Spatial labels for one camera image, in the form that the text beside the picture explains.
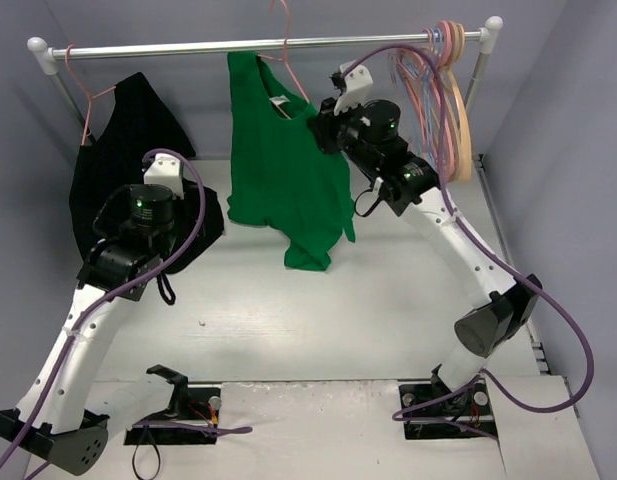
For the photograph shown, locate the green t shirt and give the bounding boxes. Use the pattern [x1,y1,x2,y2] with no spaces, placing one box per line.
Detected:
[227,52,356,272]

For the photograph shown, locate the pink wire hanger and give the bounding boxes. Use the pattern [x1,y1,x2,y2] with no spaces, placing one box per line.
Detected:
[63,44,118,147]
[256,0,311,120]
[388,21,464,182]

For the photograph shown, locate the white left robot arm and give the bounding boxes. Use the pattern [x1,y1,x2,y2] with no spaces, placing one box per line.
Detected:
[0,181,207,476]

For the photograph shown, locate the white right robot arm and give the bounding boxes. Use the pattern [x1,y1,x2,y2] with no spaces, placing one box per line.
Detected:
[307,98,539,412]

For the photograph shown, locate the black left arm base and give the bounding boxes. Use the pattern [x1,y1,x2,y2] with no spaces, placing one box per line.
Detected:
[123,365,221,446]

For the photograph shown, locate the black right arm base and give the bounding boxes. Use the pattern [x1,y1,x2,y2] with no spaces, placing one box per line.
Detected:
[394,369,498,441]

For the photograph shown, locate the black t shirt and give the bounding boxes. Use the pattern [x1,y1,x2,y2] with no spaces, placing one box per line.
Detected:
[69,72,224,275]

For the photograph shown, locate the beige plastic hanger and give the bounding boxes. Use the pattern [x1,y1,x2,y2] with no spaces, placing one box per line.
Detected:
[437,20,472,182]

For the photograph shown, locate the metal clothes rack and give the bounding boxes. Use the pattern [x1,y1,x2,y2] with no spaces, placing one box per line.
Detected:
[26,15,504,106]

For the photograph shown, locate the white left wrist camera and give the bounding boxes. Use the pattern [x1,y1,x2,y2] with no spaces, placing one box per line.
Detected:
[143,153,184,200]

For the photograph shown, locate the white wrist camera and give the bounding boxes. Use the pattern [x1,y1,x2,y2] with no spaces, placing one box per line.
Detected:
[143,153,184,200]
[331,62,374,116]

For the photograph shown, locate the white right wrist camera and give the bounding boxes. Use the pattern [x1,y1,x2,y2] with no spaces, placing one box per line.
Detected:
[331,62,374,116]

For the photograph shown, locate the blue wire hanger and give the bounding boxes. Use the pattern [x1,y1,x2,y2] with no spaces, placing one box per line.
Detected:
[392,49,440,161]

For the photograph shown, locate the thin black cable loop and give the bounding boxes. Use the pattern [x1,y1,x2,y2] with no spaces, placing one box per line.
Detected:
[132,427,164,479]

